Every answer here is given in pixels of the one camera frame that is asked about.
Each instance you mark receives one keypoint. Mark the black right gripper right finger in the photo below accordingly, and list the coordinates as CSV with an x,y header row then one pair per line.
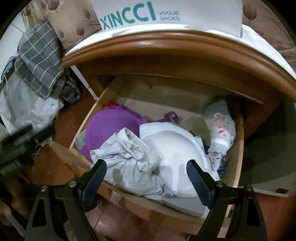
x,y
247,222

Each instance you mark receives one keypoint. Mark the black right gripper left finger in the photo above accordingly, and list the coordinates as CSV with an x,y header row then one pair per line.
x,y
56,204

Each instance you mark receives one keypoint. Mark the purple bra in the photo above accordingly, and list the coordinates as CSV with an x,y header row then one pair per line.
x,y
112,120

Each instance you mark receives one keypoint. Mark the white bra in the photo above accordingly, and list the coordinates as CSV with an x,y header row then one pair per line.
x,y
176,146

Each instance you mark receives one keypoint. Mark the floral blue-white underwear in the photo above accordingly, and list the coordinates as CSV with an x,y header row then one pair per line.
x,y
222,132

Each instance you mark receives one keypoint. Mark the wooden nightstand drawer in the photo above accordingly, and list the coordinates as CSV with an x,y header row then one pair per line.
x,y
152,97

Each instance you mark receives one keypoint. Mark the navy lace underwear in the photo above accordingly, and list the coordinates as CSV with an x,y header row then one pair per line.
x,y
220,165

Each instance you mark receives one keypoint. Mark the light grey underwear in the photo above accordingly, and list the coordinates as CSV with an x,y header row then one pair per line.
x,y
131,165

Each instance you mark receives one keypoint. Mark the red underwear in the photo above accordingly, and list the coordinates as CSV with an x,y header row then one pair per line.
x,y
110,104

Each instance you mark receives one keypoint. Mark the white leaf-print bedsheet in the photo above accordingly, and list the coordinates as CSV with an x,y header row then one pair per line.
x,y
21,107

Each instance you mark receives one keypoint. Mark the grey foam block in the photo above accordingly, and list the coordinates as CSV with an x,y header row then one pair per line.
x,y
269,154

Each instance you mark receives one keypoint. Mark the dark blue printed bag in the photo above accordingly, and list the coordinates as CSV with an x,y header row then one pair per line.
x,y
70,93

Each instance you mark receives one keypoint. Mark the grey plaid cloth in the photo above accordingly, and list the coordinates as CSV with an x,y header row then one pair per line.
x,y
39,61

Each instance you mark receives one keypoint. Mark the brown wooden nightstand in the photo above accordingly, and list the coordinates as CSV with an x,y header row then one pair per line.
x,y
195,56

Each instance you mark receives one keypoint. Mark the beige leaf-print curtain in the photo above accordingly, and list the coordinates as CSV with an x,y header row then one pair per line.
x,y
73,21

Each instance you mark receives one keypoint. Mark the white XINCCI shoe box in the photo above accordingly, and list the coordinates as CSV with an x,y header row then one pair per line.
x,y
223,16

